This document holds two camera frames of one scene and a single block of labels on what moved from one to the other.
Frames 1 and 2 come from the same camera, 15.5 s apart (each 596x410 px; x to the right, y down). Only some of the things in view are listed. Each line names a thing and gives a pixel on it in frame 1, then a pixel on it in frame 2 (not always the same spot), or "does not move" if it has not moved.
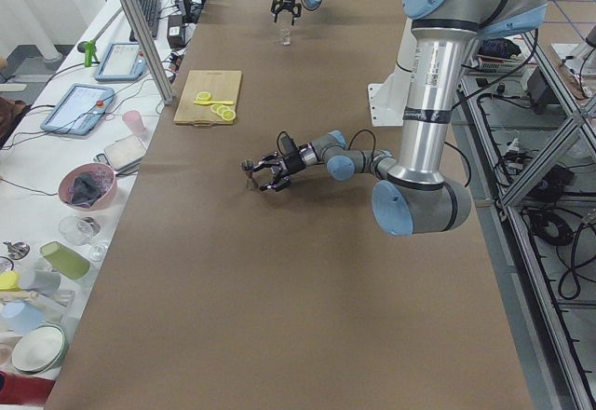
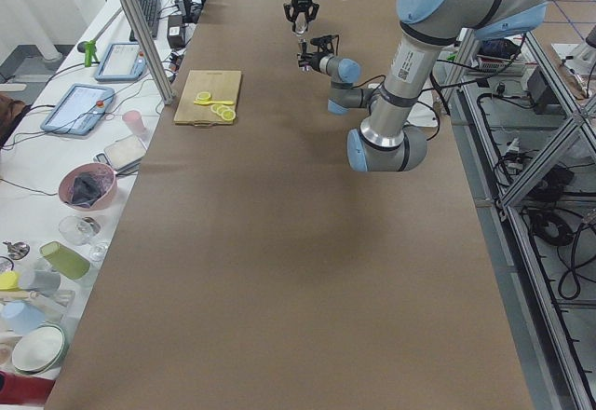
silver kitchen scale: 123,155 does not move
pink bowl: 88,185 does not move
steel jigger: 248,166 -> 304,56
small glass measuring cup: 286,33 -> 300,23
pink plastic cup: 135,122 does not move
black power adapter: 175,32 does not move
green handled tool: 88,47 does not move
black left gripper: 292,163 -> 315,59
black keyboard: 152,8 does not move
